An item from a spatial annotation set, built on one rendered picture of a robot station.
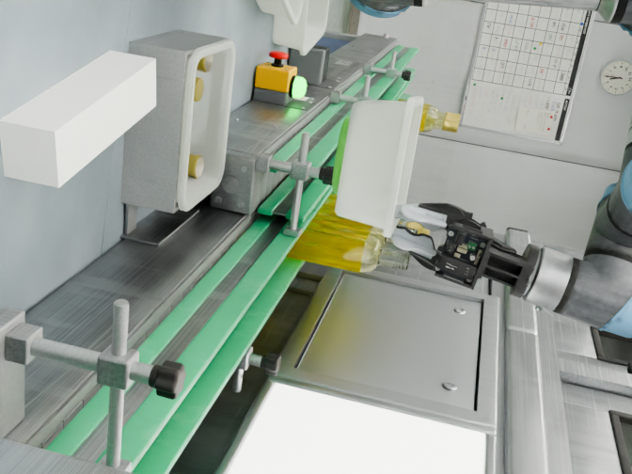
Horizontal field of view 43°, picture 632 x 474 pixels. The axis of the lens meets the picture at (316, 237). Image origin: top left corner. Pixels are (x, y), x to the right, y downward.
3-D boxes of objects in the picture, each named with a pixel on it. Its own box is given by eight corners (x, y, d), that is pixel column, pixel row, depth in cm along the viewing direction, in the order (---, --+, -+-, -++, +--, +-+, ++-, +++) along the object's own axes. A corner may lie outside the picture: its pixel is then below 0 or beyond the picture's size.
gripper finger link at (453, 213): (422, 195, 106) (485, 218, 105) (423, 193, 108) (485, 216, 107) (409, 227, 107) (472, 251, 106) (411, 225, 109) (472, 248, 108)
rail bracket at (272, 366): (178, 385, 112) (270, 407, 110) (181, 341, 109) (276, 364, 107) (188, 371, 115) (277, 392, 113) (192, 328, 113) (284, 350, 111)
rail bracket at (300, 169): (247, 228, 129) (323, 244, 127) (259, 126, 122) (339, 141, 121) (253, 222, 131) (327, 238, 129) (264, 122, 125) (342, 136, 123)
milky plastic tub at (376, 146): (341, 86, 96) (414, 99, 94) (366, 86, 117) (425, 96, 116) (319, 229, 99) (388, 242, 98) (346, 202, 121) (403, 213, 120)
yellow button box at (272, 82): (250, 99, 164) (285, 105, 163) (254, 62, 162) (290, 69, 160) (260, 93, 171) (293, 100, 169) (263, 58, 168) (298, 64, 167)
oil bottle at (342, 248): (254, 251, 139) (375, 277, 135) (258, 221, 137) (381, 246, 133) (263, 240, 144) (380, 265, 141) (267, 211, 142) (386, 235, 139)
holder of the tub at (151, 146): (118, 239, 113) (170, 250, 112) (128, 41, 103) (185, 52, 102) (165, 203, 129) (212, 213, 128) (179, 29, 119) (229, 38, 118)
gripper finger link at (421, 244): (371, 222, 104) (439, 245, 103) (376, 214, 109) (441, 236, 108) (363, 244, 105) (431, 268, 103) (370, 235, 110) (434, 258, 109)
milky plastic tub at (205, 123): (122, 204, 111) (181, 217, 110) (131, 40, 103) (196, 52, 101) (171, 172, 127) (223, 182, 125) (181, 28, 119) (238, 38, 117)
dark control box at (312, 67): (284, 79, 189) (319, 85, 188) (289, 45, 187) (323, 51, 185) (292, 74, 197) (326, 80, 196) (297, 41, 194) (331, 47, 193)
